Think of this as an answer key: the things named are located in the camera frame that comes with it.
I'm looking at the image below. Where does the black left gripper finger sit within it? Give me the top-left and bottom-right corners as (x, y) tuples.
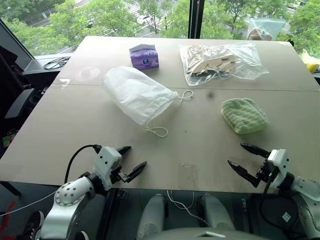
(125, 161), (148, 183)
(116, 145), (132, 157)

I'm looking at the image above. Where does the green cloth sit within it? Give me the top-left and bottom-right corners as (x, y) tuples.
(220, 97), (270, 136)

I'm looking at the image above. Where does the yellow crumpled object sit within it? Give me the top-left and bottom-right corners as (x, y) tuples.
(299, 48), (320, 74)

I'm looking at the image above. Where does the black chair armrest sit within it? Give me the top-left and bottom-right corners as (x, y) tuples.
(4, 88), (35, 120)

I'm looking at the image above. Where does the white drawstring bag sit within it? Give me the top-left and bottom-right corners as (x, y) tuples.
(103, 66), (195, 138)

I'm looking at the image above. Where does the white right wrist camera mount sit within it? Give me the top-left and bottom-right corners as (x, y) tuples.
(266, 148), (291, 191)

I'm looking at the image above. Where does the silver rounded robot leg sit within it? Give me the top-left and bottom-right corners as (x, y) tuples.
(136, 194), (166, 239)
(198, 193), (236, 231)

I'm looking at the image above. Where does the black round wire rack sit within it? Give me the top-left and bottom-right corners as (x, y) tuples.
(42, 56), (72, 70)

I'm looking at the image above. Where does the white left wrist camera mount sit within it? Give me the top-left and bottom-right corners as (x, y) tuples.
(92, 146), (123, 190)

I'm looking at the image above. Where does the dark window frame post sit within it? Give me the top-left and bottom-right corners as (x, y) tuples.
(188, 0), (205, 40)

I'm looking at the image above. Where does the thin white cord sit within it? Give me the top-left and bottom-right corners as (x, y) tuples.
(165, 189), (211, 221)

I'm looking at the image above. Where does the thin white string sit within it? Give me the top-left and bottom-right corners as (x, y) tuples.
(0, 189), (59, 217)

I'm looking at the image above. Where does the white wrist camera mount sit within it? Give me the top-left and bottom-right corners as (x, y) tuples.
(92, 146), (123, 190)
(266, 148), (291, 191)

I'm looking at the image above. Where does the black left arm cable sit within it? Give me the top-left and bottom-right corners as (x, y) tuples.
(64, 143), (102, 185)

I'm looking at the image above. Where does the purple tissue pack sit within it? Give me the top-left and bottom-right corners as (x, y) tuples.
(128, 43), (160, 70)

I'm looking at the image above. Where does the grey robot torso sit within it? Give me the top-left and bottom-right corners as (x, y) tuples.
(158, 226), (254, 240)

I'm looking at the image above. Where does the clear bag of wooden pieces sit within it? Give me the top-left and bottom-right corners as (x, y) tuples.
(178, 41), (270, 87)

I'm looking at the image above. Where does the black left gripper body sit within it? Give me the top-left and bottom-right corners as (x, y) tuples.
(109, 163), (131, 187)

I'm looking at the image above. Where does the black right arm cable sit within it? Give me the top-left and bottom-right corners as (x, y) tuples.
(259, 179), (301, 234)

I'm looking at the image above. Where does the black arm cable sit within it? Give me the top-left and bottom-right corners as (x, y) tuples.
(259, 179), (301, 234)
(64, 143), (102, 185)

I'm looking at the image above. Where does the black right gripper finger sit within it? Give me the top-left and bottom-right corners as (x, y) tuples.
(240, 142), (271, 159)
(227, 160), (260, 188)

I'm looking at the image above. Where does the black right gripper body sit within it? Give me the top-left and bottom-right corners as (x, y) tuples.
(255, 157), (276, 186)

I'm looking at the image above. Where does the clear plastic bag at window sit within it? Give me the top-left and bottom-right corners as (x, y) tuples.
(245, 17), (286, 42)

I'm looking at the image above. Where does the black sneaker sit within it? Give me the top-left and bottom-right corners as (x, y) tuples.
(20, 210), (46, 240)

